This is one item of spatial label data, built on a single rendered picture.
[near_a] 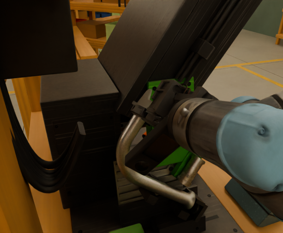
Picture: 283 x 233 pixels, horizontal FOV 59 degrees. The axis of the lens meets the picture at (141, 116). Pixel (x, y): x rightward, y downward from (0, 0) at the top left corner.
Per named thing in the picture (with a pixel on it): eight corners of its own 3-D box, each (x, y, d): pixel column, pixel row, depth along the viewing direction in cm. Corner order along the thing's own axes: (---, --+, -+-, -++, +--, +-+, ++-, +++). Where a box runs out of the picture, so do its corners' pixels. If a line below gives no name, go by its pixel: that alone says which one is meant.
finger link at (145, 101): (146, 91, 55) (168, 96, 47) (132, 113, 55) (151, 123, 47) (136, 83, 54) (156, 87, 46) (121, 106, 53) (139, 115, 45)
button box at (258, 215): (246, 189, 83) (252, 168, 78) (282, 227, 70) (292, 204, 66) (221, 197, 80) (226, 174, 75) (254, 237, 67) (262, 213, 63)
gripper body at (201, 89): (189, 101, 48) (229, 107, 37) (165, 138, 48) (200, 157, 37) (159, 78, 46) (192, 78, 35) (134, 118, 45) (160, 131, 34)
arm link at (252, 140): (290, 217, 22) (232, 166, 19) (216, 174, 33) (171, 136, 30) (337, 147, 23) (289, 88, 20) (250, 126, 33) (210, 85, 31)
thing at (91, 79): (105, 140, 101) (98, 57, 84) (125, 195, 76) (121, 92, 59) (58, 150, 96) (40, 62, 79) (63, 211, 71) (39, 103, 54)
